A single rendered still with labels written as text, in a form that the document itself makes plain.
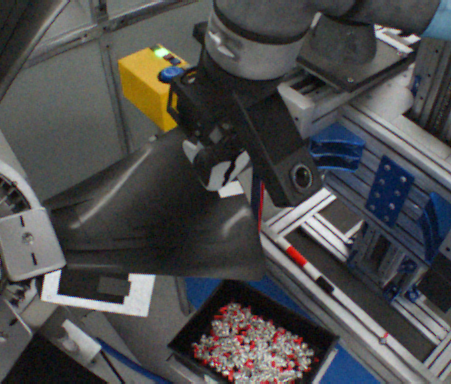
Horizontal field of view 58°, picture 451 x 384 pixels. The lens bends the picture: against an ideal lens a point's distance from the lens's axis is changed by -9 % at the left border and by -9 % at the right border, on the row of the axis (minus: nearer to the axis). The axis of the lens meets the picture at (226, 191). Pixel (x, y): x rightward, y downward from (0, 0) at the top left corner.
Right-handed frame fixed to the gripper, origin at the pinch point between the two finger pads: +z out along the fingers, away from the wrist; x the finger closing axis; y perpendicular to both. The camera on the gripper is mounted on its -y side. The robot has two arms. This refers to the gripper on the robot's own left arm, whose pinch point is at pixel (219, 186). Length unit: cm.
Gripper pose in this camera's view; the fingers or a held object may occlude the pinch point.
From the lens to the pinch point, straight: 51.5
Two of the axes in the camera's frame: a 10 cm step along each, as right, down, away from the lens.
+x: -7.7, 4.8, -4.3
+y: -6.1, -7.5, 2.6
